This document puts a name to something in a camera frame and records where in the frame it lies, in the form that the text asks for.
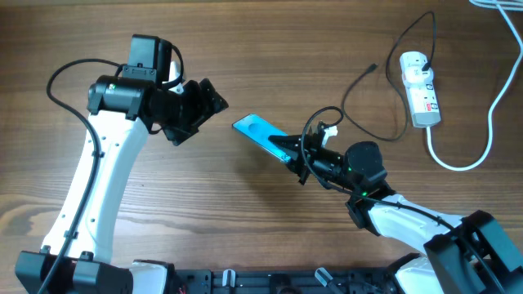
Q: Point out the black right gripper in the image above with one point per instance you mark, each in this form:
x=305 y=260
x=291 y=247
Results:
x=305 y=156

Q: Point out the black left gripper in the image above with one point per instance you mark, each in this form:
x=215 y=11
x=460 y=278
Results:
x=189 y=113

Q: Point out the teal screen smartphone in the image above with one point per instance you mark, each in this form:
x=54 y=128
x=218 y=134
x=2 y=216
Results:
x=259 y=130

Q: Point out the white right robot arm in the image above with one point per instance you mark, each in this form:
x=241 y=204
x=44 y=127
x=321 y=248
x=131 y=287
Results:
x=454 y=254

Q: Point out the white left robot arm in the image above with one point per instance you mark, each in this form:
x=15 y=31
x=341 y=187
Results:
x=145 y=96

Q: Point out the white USB charger plug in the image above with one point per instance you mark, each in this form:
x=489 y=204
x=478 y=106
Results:
x=414 y=76

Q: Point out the white power strip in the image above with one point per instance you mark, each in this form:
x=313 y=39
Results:
x=423 y=104

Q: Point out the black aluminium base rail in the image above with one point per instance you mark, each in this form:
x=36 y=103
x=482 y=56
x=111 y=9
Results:
x=358 y=280

